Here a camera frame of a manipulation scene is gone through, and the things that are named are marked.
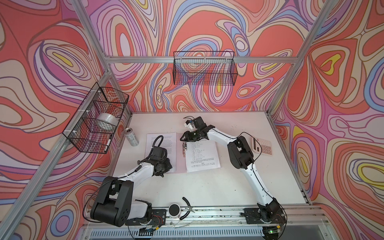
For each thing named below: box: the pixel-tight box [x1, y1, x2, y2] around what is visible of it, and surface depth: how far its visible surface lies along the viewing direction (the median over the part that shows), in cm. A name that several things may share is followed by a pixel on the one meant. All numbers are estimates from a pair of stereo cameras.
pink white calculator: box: [251, 137, 273, 156], surface depth 100 cm
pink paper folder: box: [166, 132, 187, 174], surface depth 95 cm
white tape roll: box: [96, 112, 119, 131], surface depth 74 cm
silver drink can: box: [124, 127, 139, 147], surface depth 93 cm
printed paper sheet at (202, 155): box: [186, 139, 221, 173], surface depth 95 cm
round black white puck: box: [168, 203, 181, 218], surface depth 73 cm
